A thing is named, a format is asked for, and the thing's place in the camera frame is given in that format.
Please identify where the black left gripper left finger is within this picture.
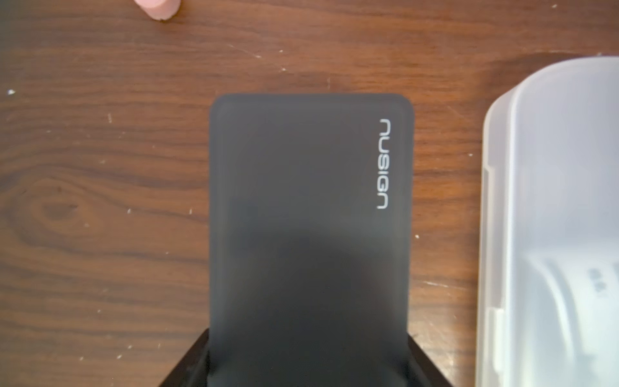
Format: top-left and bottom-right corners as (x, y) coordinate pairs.
(160, 328), (211, 387)

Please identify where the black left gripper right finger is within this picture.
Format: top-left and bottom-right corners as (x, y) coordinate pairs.
(407, 335), (452, 387)

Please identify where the translucent rounded pencil case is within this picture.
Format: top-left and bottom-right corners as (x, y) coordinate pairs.
(476, 56), (618, 386)

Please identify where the dark grey pencil case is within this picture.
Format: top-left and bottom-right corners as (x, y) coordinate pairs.
(208, 94), (414, 386)

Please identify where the pink hand brush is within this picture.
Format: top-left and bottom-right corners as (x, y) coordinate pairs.
(134, 0), (182, 21)

